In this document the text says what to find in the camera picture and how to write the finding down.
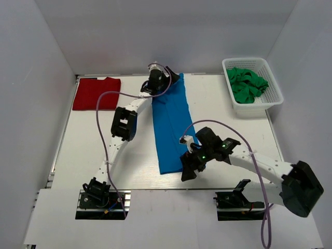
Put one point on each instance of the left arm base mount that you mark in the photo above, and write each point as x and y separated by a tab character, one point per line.
97	201

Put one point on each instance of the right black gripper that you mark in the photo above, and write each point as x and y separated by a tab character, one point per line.
189	173

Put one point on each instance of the white plastic basket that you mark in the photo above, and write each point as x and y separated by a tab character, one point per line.
271	97

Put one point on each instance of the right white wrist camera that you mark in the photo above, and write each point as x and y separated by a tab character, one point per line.
189	142

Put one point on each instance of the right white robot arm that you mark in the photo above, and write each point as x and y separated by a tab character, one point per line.
292	185

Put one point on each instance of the green t shirt in basket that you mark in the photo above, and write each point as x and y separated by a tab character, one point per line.
246	85

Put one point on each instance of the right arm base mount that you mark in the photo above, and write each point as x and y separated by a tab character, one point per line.
232	205

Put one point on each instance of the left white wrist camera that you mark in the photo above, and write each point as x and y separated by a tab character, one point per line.
155	66

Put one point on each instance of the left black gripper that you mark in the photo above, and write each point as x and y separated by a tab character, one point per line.
175	77

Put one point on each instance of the folded red t shirt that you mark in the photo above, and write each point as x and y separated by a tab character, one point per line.
90	89

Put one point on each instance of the blue t shirt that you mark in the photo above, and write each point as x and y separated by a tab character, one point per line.
171	118

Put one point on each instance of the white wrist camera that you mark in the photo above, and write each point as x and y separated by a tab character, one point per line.
155	66
189	142

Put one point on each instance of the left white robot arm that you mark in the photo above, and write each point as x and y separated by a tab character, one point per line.
124	125

